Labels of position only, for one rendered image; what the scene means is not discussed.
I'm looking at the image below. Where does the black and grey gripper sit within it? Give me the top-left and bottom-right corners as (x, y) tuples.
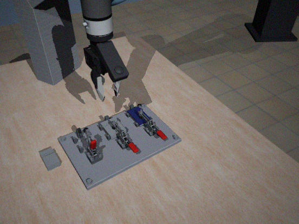
(83, 32), (121, 102)

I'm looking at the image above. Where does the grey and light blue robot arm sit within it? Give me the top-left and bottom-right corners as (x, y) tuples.
(80, 0), (129, 82)

